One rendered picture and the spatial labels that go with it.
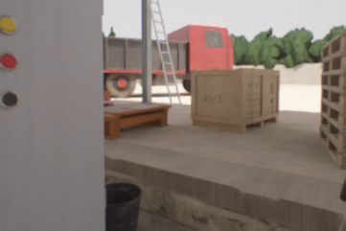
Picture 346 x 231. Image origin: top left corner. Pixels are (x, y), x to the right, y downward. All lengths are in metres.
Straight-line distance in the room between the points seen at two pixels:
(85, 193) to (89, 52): 0.29
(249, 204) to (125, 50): 7.76
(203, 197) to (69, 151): 1.40
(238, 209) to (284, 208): 0.27
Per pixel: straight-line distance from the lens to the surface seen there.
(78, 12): 0.56
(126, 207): 1.72
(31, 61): 0.50
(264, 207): 1.71
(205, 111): 3.54
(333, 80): 2.73
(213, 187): 1.79
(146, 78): 7.14
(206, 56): 10.16
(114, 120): 2.92
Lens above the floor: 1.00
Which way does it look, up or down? 3 degrees down
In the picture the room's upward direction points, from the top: straight up
